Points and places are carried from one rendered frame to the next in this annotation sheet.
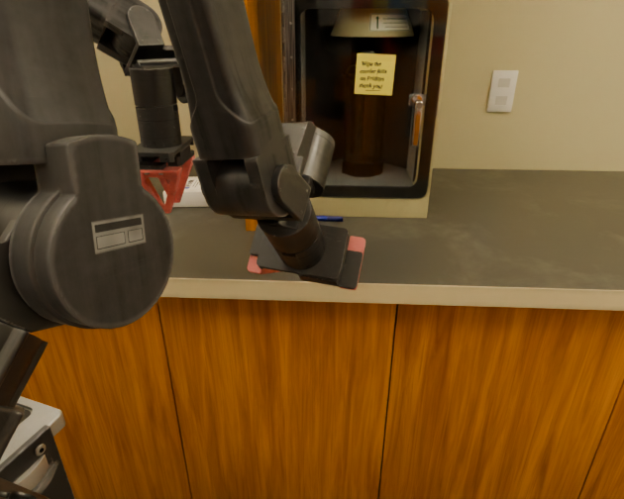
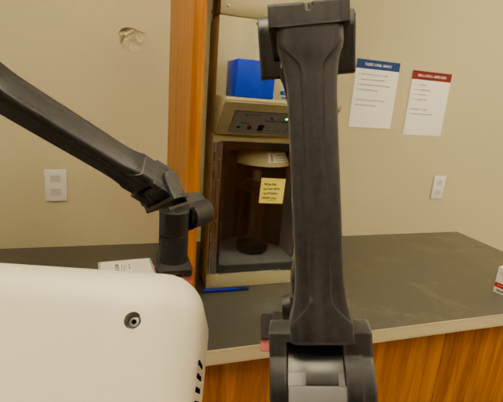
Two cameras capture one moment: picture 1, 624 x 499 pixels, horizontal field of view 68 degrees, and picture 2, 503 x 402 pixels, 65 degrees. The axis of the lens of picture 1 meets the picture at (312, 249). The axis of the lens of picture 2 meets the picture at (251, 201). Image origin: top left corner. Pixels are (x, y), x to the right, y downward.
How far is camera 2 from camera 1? 39 cm
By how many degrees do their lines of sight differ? 24
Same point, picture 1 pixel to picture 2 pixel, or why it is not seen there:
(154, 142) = (175, 261)
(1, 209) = (323, 367)
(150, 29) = (177, 186)
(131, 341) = not seen: outside the picture
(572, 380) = (410, 384)
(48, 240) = (374, 383)
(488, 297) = not seen: hidden behind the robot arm
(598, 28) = (370, 150)
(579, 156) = (366, 226)
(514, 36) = not seen: hidden behind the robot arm
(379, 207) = (271, 277)
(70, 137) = (357, 325)
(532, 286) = (390, 327)
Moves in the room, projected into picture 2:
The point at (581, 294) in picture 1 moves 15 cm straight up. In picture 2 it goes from (416, 328) to (426, 278)
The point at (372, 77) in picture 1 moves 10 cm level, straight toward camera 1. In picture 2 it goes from (271, 192) to (281, 202)
